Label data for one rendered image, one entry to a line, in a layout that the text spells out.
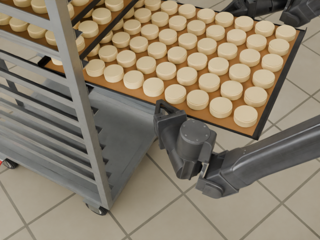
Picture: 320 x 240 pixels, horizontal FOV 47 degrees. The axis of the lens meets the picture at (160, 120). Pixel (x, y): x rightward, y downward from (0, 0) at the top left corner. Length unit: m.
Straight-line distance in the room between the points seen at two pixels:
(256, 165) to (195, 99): 0.24
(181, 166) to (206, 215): 0.90
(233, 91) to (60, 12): 0.41
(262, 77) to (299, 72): 1.34
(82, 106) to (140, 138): 0.69
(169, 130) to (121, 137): 0.87
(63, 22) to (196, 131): 0.35
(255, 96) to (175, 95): 0.18
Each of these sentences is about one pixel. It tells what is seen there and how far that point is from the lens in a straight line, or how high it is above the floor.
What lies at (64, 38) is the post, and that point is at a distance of 0.82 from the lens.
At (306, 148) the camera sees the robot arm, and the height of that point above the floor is 0.99.
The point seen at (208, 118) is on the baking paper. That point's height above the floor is 0.83.
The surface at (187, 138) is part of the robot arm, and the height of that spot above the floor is 0.93.
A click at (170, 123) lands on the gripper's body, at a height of 0.86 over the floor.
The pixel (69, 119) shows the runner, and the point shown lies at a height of 0.61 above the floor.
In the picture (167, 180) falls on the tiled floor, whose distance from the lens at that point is 1.69.
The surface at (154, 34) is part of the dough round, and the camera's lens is 1.04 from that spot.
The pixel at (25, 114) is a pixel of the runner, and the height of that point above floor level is 0.52.
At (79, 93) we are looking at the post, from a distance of 0.93.
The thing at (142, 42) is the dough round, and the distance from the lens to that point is 1.01.
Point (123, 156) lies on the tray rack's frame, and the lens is 1.58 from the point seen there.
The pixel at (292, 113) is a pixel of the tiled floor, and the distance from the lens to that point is 2.02.
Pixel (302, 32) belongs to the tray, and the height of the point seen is 0.84.
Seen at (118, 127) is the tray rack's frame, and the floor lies 0.15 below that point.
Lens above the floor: 1.48
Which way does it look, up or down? 52 degrees down
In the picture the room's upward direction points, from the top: straight up
